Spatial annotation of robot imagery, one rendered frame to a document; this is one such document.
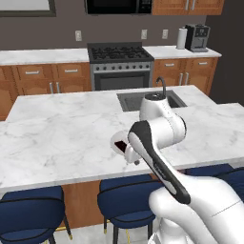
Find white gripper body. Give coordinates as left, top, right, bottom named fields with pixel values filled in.
left=124, top=142, right=141, bottom=166

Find blue upholstered stool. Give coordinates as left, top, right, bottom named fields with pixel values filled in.
left=96, top=173, right=167, bottom=244
left=0, top=185, right=73, bottom=244
left=183, top=163, right=244, bottom=205

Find grey inset sink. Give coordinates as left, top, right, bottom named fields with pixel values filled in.
left=116, top=90, right=188, bottom=112

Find wooden island base panel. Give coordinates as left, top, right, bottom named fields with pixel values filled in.
left=61, top=180, right=106, bottom=231

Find dark curved tap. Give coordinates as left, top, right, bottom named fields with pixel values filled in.
left=154, top=75, right=168, bottom=99

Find black steel gas range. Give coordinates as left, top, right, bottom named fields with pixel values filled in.
left=87, top=41, right=155, bottom=92

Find wooden base cupboards short run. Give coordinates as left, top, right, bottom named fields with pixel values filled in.
left=152, top=56, right=220, bottom=96

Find wooden base cupboards long run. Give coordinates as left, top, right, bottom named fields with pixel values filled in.
left=0, top=61, right=93, bottom=122

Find white paper towel roll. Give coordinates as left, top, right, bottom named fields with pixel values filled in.
left=175, top=27, right=189, bottom=51

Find black grey coffee machine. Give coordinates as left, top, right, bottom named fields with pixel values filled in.
left=184, top=23, right=212, bottom=53

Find black microwave oven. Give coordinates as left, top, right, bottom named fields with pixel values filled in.
left=84, top=0, right=153, bottom=16

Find dark framed window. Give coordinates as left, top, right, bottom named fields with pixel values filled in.
left=0, top=0, right=57, bottom=18

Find wooden wall cupboards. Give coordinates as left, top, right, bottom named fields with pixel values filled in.
left=152, top=0, right=226, bottom=16

